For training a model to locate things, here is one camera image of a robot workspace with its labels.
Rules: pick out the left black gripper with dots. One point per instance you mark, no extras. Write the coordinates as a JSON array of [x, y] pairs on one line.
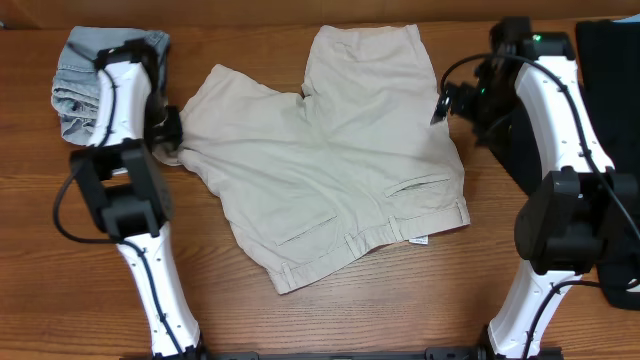
[[173, 131]]

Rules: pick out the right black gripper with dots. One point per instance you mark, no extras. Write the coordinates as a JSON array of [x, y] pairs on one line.
[[462, 94]]

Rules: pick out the beige khaki shorts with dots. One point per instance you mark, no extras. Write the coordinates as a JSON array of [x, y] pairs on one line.
[[314, 180]]

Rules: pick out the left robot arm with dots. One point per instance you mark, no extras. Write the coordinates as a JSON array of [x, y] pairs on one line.
[[126, 194]]

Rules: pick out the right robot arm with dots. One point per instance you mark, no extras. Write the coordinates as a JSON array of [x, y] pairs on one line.
[[526, 108]]

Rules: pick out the folded light blue jeans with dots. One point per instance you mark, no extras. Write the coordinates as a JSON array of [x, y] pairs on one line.
[[75, 89]]

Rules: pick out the black garment at corner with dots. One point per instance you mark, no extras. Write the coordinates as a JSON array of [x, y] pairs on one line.
[[609, 59]]

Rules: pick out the light blue item at corner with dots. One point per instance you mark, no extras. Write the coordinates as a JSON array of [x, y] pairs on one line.
[[630, 20]]

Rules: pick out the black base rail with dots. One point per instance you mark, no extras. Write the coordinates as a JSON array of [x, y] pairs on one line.
[[340, 356]]

